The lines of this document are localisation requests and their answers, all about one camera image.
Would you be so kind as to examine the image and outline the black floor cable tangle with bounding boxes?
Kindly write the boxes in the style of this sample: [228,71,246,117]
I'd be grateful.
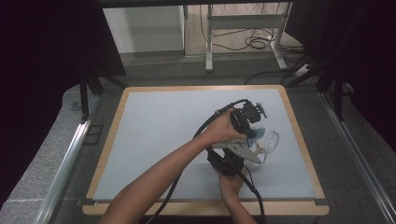
[199,3,308,54]

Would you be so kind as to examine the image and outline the white metal desk frame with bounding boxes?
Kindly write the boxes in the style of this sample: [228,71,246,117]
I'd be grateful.
[205,2,294,73]

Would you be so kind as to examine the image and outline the long black floor cable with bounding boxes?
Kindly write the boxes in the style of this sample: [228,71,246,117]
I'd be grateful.
[244,70,301,86]

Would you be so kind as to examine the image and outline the black curtain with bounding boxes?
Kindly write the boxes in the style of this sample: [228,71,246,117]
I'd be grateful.
[284,0,396,153]
[0,0,127,208]

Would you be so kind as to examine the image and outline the black square floor plate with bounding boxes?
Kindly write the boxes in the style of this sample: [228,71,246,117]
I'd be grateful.
[82,123,105,147]

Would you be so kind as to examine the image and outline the person's right hand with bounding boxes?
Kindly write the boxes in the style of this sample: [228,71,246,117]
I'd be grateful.
[214,166,246,203]

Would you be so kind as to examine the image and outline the aluminium floor rail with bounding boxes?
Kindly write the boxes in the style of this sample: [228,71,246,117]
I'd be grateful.
[319,91,396,224]
[33,94,101,224]

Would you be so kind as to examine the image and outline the white cabinet panel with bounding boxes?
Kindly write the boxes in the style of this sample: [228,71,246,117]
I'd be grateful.
[102,5,186,54]

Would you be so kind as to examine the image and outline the black tripod stand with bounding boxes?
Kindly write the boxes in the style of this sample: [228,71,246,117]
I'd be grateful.
[78,66,127,123]

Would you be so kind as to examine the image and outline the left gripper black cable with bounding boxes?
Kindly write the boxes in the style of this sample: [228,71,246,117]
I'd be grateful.
[151,98,250,224]

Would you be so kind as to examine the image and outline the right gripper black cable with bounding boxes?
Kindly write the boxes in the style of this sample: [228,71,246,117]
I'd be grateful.
[237,164,266,224]

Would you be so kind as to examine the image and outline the black metal stand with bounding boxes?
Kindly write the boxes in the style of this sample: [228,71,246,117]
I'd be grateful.
[279,51,353,123]

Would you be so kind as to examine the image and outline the white power strip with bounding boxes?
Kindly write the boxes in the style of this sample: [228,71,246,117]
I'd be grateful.
[293,63,313,77]

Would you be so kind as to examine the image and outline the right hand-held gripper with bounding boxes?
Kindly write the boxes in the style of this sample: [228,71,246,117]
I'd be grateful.
[206,139,262,177]

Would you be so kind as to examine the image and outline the light grey table mat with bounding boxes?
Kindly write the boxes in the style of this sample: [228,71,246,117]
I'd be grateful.
[92,88,317,202]

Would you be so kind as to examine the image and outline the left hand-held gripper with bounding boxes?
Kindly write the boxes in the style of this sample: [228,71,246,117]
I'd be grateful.
[230,99,269,138]

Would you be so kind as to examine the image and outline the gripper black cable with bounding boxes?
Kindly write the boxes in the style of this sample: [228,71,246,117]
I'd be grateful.
[237,164,266,224]
[151,98,250,224]

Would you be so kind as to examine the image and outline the person's left hand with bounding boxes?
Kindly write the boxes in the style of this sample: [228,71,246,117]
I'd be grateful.
[200,107,248,147]

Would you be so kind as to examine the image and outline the wooden table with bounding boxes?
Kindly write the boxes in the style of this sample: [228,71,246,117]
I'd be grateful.
[81,84,331,217]

